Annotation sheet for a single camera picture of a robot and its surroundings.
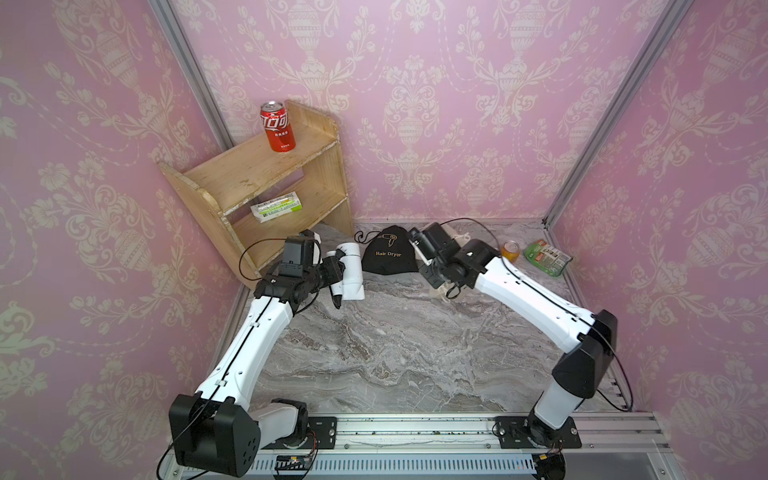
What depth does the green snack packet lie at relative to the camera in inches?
42.4

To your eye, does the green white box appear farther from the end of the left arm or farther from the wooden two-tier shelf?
the end of the left arm

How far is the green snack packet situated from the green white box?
33.4 inches

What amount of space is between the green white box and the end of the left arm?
0.32m
